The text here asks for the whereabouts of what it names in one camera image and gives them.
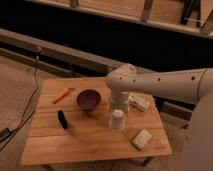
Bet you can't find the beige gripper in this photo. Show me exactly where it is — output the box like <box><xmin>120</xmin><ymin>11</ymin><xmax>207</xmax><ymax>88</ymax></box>
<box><xmin>109</xmin><ymin>91</ymin><xmax>129</xmax><ymax>113</ymax></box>

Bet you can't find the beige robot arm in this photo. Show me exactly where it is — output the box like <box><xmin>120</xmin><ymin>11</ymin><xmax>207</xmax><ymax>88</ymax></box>
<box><xmin>105</xmin><ymin>64</ymin><xmax>213</xmax><ymax>171</ymax></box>

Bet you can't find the black eraser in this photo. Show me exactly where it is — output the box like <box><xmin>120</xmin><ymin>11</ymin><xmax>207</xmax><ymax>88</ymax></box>
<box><xmin>57</xmin><ymin>110</ymin><xmax>68</xmax><ymax>129</ymax></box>

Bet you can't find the white rectangular package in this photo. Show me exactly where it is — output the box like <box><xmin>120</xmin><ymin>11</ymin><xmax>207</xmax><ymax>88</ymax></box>
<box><xmin>129</xmin><ymin>95</ymin><xmax>150</xmax><ymax>111</ymax></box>

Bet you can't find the dark purple bowl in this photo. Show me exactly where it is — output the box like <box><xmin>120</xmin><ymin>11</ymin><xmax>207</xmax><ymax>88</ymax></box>
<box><xmin>76</xmin><ymin>89</ymin><xmax>101</xmax><ymax>111</ymax></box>

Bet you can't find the white sponge block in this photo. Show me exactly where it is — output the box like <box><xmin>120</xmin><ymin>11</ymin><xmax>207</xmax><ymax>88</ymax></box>
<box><xmin>132</xmin><ymin>129</ymin><xmax>152</xmax><ymax>150</ymax></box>

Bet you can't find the wooden board table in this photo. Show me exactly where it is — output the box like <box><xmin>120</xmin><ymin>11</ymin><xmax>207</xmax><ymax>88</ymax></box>
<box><xmin>21</xmin><ymin>77</ymin><xmax>172</xmax><ymax>165</ymax></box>

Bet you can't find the orange carrot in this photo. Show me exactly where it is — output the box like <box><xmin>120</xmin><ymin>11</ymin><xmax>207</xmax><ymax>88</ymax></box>
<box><xmin>52</xmin><ymin>88</ymin><xmax>70</xmax><ymax>104</ymax></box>

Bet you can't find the black cable left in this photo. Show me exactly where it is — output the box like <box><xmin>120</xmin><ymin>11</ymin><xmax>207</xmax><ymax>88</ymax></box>
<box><xmin>0</xmin><ymin>49</ymin><xmax>42</xmax><ymax>153</ymax></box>

